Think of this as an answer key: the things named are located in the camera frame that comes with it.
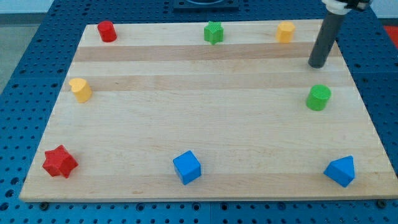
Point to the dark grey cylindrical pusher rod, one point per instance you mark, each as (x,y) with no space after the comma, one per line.
(325,39)

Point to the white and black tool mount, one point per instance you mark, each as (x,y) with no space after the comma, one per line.
(342,7)

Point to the yellow hexagon block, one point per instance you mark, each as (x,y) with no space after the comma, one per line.
(285,32)

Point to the yellow heart block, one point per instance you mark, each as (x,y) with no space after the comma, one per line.
(81,89)

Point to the green cylinder block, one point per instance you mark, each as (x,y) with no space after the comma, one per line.
(318,97)

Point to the green star block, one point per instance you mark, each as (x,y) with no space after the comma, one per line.
(213,32)

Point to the blue triangular prism block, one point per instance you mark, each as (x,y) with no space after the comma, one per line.
(342,170)

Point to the wooden board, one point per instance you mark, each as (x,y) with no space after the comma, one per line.
(160,90)

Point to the blue cube block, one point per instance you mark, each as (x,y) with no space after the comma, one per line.
(187,167)

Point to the red cylinder block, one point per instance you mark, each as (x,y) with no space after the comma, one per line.
(106,31)

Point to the red star block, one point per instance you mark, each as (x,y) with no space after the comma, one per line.
(59,162)

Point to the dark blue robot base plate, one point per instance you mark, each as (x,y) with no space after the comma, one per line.
(206,5)

